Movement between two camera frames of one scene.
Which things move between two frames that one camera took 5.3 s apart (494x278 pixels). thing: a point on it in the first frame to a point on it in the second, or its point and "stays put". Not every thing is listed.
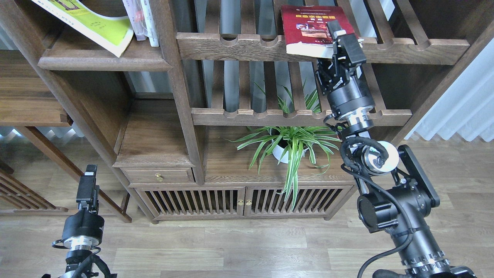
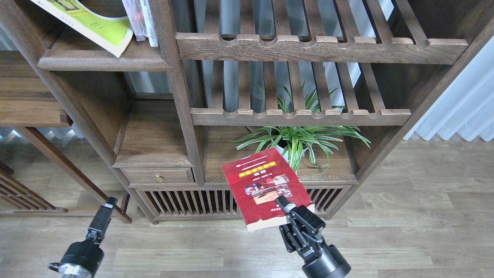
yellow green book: [110, 34] stays put
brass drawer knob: [159, 178] stays put
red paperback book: [306, 32] to [256, 181]
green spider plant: [288, 142] stays put
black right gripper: [347, 87] to [321, 260]
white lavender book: [134, 9] stays put
